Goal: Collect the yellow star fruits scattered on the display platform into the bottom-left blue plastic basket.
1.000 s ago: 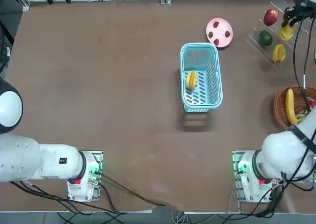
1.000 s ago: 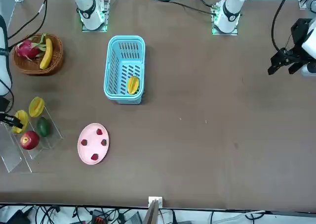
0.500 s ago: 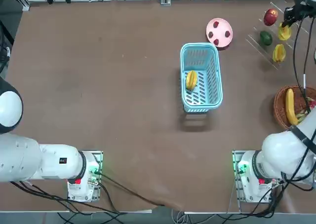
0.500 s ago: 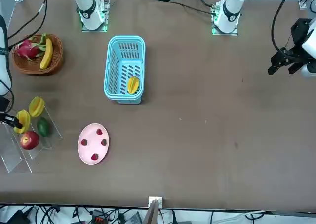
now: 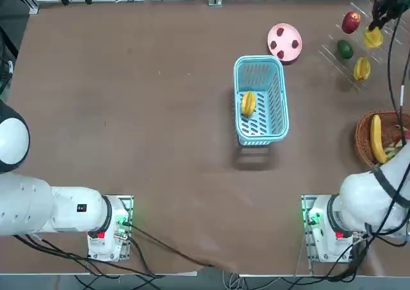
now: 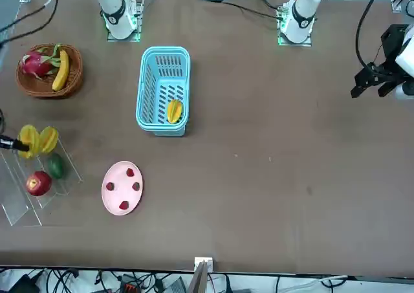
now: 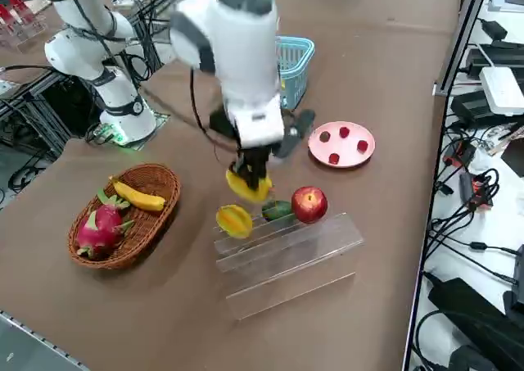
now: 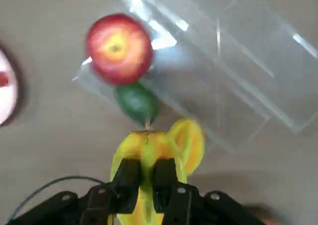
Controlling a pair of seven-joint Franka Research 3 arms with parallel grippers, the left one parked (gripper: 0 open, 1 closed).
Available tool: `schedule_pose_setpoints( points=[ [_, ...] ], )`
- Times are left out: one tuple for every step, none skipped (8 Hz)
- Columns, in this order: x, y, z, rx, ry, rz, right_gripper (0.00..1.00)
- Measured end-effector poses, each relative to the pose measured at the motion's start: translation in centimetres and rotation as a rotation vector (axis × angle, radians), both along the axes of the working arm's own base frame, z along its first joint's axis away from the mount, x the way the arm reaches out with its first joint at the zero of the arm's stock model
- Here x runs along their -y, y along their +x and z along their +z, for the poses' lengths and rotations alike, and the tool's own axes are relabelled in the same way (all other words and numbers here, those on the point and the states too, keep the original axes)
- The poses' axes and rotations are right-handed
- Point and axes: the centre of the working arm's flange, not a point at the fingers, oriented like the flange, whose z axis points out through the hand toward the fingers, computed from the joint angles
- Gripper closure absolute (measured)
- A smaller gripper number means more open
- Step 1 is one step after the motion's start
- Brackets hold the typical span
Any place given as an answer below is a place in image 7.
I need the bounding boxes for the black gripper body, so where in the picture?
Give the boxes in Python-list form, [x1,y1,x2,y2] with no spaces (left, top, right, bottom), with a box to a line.
[209,108,283,163]

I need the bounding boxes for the yellow star fruit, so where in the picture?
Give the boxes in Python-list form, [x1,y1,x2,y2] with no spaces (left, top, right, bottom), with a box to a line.
[224,165,274,203]
[215,204,254,240]

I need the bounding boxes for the blue plastic basket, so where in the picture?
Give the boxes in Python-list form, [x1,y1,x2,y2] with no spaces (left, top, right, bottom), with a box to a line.
[274,35,316,111]

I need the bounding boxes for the brown wicker basket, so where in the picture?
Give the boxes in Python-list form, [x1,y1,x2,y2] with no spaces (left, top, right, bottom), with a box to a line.
[67,163,182,271]

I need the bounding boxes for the green avocado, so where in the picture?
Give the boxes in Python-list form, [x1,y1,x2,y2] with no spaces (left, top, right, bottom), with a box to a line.
[260,199,294,224]

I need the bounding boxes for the red apple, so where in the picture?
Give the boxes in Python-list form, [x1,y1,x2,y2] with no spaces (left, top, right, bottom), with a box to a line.
[291,186,329,224]

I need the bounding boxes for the pink plate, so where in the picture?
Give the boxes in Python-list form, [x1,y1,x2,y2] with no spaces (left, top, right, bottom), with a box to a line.
[307,120,377,170]

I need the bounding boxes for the clear acrylic step stand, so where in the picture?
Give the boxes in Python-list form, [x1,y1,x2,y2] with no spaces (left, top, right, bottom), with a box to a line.
[212,211,365,322]

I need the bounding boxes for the yellow banana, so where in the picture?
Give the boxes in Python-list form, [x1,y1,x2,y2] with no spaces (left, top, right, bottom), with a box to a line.
[109,176,167,212]

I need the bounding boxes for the pink dragon fruit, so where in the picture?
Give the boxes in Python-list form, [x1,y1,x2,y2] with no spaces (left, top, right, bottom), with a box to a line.
[75,188,136,261]

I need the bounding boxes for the red and black device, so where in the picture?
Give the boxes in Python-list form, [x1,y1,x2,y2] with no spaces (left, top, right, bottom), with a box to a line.
[444,139,478,168]
[458,170,500,212]

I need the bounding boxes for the black ribbed power adapter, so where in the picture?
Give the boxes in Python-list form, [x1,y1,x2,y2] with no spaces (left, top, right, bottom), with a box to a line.
[449,90,507,123]

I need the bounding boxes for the clear rack with red bottles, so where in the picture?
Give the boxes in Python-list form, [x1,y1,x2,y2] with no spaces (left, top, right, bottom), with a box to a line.
[0,0,48,52]

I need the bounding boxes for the large black power adapter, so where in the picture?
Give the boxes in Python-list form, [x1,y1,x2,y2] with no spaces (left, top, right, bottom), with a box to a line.
[427,278,524,347]

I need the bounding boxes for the white router box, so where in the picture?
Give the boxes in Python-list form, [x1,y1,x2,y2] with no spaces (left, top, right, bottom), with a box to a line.
[478,66,524,117]

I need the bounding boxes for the small black power adapter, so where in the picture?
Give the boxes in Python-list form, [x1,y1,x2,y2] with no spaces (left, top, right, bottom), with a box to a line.
[481,18,509,40]

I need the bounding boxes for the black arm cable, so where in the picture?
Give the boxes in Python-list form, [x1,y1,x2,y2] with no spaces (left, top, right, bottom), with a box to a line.
[188,66,246,151]

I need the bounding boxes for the aluminium camera post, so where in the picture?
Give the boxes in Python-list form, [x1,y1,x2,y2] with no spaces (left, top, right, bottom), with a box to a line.
[433,0,495,97]

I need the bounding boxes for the grey aluminium rail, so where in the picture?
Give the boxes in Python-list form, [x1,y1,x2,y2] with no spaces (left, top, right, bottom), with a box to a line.
[0,308,91,371]

